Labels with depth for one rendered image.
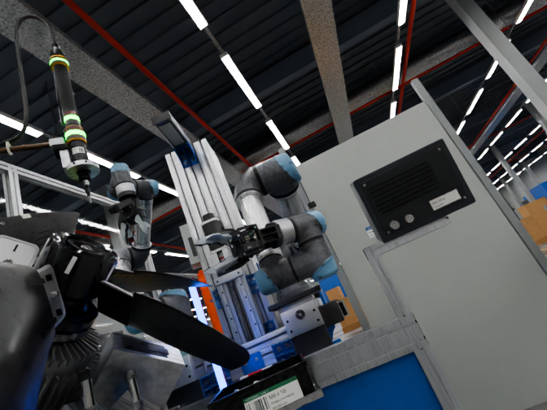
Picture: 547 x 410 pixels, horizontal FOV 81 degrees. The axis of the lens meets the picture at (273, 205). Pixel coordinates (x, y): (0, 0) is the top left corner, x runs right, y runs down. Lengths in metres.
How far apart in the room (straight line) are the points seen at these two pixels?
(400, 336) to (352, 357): 0.13
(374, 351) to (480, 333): 1.60
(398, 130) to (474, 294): 1.24
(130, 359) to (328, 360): 0.48
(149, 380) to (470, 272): 2.09
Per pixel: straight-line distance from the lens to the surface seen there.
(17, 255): 0.70
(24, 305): 0.51
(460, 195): 0.96
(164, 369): 0.76
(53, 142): 0.92
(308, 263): 0.87
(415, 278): 2.39
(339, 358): 0.93
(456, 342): 2.45
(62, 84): 1.04
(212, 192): 1.72
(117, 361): 0.73
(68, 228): 0.87
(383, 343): 0.93
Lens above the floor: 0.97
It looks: 19 degrees up
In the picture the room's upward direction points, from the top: 24 degrees counter-clockwise
